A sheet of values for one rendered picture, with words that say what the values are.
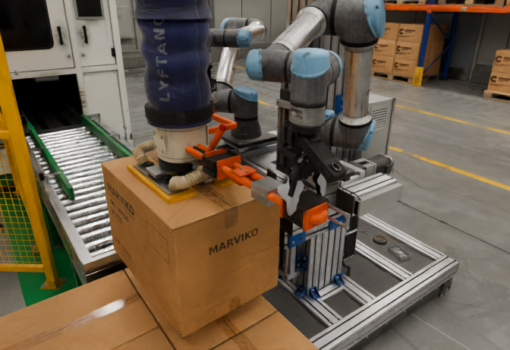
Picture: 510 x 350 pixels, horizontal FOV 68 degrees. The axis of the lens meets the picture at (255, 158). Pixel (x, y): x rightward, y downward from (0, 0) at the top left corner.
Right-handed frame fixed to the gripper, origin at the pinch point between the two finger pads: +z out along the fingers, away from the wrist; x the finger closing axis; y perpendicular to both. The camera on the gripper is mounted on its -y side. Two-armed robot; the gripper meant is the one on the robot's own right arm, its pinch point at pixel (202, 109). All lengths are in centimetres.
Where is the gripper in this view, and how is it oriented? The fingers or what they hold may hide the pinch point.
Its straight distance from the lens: 171.5
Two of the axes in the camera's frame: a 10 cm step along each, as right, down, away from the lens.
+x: 7.8, -2.3, 5.8
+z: 0.1, 9.3, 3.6
